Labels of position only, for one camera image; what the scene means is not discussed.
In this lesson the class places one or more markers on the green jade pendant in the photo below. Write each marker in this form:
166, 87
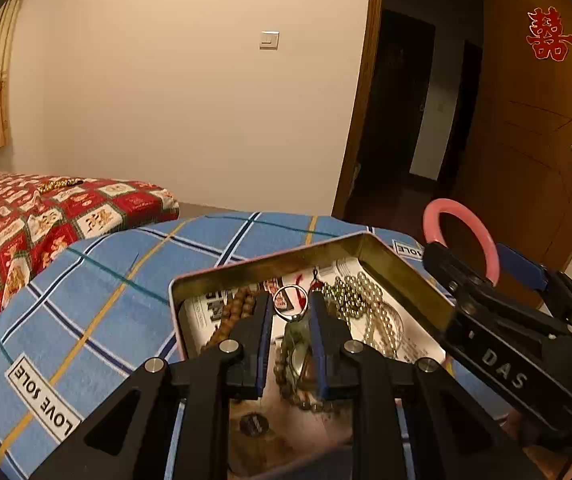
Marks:
296, 355

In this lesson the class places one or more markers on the brown wooden door frame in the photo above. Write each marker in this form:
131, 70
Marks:
361, 110

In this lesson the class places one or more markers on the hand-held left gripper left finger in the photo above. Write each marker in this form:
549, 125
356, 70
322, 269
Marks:
265, 345

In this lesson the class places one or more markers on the metal tin box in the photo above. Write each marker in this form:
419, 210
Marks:
406, 280

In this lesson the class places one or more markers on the white light switch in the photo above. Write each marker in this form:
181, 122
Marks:
270, 40

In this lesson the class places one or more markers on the brown wooden door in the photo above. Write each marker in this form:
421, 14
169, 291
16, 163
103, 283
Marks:
526, 135

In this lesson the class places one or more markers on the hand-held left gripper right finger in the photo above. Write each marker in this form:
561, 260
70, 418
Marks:
318, 350

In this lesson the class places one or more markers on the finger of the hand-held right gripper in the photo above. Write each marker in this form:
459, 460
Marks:
521, 265
466, 285

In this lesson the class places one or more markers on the red paper door decoration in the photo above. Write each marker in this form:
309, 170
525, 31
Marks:
548, 42

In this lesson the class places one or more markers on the pink bangle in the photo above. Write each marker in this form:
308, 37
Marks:
486, 242

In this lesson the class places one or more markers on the red patterned bedspread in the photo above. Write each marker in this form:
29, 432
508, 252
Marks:
15, 225

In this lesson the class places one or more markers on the blue plaid blanket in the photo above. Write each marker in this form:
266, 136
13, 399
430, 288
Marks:
90, 285

